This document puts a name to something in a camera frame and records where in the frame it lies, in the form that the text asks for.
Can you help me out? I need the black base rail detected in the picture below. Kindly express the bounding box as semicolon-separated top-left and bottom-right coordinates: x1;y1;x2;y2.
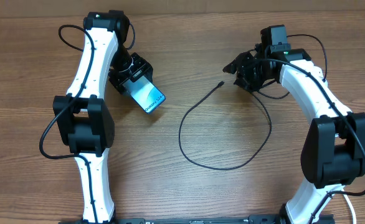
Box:
57;214;336;224

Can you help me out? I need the Samsung Galaxy smartphone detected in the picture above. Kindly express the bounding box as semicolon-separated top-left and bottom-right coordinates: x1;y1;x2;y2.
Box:
123;76;166;114

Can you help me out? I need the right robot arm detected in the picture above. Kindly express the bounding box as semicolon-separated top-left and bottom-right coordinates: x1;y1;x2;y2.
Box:
223;25;365;223

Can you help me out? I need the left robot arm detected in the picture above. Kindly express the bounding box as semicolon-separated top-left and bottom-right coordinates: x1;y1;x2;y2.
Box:
53;10;160;223

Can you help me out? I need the black USB charging cable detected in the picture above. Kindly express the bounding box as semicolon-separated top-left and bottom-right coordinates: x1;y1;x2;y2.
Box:
178;33;328;171

